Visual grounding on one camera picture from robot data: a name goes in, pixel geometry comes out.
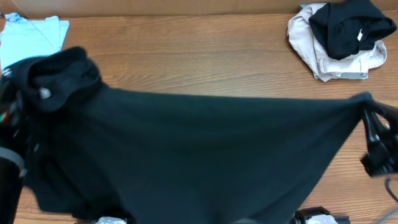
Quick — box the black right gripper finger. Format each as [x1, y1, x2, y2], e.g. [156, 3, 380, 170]
[365, 100, 397, 137]
[362, 110, 381, 146]

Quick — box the black shirt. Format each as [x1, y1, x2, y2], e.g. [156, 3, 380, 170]
[4, 47, 371, 223]

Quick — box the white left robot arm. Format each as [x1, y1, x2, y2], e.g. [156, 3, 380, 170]
[1, 69, 29, 224]

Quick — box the light blue t-shirt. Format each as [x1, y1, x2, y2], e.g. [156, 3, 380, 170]
[1, 12, 70, 70]

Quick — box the black folded garment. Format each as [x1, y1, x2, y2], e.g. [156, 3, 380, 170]
[308, 0, 397, 60]

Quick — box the beige garment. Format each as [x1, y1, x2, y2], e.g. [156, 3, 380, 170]
[287, 3, 387, 82]

